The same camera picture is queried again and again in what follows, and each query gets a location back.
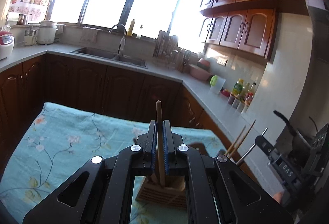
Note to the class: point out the steel kitchen sink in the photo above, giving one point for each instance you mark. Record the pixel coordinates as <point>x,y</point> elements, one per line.
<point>111,56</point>

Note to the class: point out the dish drying rack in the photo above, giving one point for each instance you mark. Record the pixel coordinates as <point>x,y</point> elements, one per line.
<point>168,54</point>

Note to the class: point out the small blender jar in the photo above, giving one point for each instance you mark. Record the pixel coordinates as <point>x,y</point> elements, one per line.
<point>30,37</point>

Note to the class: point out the teal floral tablecloth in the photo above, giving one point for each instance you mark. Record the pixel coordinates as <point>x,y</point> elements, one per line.
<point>55,146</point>

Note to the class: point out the white cup green handle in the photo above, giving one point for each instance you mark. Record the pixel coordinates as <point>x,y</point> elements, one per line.
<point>216,84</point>

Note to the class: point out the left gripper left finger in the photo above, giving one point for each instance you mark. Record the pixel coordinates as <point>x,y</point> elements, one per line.
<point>115,174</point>

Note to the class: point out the green cap bottle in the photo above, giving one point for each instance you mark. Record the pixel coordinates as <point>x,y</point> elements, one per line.
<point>238,87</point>

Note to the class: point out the lower wooden base cabinets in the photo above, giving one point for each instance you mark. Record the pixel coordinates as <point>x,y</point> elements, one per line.
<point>93,87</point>

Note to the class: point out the wooden utensil holder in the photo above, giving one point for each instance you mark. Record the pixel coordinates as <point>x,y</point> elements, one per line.
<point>172,195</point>

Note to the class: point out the black frying pan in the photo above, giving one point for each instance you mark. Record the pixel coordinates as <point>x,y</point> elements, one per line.
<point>301,144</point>

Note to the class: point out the person right hand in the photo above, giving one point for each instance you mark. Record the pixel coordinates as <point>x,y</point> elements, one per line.
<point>279,196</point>

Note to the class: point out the white red rice cooker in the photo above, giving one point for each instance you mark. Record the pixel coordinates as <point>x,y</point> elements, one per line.
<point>7,42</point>

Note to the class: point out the wall power socket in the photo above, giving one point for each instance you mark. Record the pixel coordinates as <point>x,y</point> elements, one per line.
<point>222,61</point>

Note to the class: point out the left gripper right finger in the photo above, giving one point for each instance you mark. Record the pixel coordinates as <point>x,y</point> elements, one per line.
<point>217,190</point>

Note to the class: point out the steel chopstick group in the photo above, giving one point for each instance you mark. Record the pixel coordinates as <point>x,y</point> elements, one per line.
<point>238,163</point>

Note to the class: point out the pink basin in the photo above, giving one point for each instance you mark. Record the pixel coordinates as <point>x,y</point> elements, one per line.
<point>201,70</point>

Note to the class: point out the steel range hood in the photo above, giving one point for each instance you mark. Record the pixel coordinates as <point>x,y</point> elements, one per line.
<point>319,19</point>

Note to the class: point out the white slow cooker pot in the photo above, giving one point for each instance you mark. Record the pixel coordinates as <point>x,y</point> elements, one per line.
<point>46,32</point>

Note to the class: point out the yellow dish soap bottle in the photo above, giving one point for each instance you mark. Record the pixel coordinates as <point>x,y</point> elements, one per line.
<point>130,29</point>

